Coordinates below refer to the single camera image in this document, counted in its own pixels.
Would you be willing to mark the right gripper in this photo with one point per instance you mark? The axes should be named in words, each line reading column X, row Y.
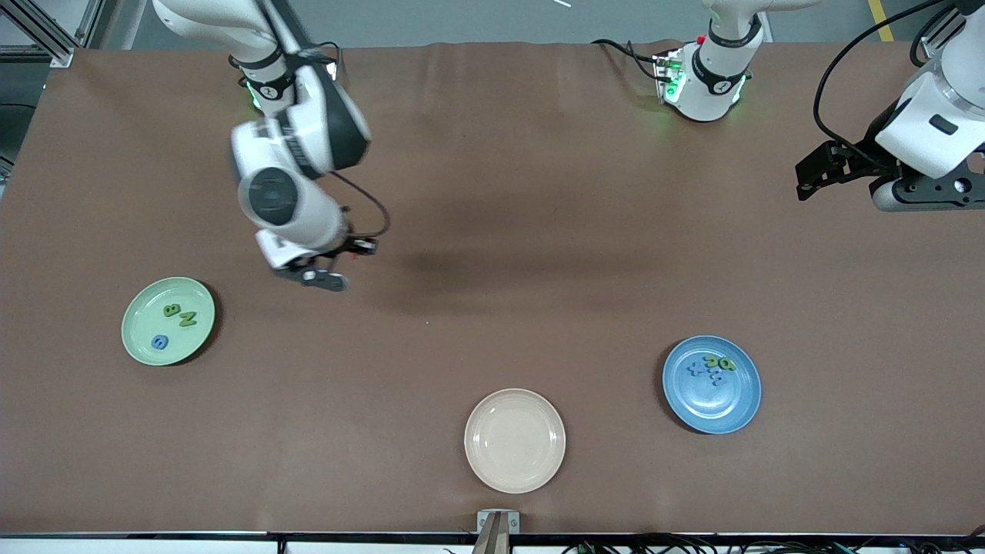
column 348, row 245

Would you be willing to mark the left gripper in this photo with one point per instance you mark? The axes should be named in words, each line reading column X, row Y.
column 856, row 164

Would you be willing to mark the green uppercase letter Z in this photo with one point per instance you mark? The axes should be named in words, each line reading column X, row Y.
column 188, row 320

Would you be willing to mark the green uppercase letter B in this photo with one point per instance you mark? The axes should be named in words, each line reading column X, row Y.
column 171, row 311

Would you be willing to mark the green lowercase letter n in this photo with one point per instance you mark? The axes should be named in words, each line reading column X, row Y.
column 729, row 363

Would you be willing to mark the blue uppercase letter G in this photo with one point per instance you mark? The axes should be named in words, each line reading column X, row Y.
column 159, row 342

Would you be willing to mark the green lowercase looped letter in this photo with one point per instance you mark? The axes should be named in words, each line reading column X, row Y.
column 712, row 360

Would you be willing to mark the blue lowercase letter m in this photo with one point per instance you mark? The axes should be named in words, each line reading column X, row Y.
column 716, row 378

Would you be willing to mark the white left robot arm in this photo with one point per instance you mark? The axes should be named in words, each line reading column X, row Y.
column 712, row 85

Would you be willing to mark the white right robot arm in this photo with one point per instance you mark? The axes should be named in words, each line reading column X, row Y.
column 308, row 131

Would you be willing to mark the brown table cover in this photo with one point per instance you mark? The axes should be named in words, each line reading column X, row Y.
column 492, row 346

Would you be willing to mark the green plate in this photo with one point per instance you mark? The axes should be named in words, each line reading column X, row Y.
column 138, row 308

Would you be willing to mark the cream plate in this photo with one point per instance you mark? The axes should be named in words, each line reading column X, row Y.
column 514, row 442

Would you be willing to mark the blue plate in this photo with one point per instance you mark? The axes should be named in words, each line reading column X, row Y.
column 712, row 408

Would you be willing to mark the aluminium frame profile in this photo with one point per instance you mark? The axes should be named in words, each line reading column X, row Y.
column 935, row 42
column 65, row 54

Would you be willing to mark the grey metal mount bracket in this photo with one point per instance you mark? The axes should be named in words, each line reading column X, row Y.
column 496, row 531

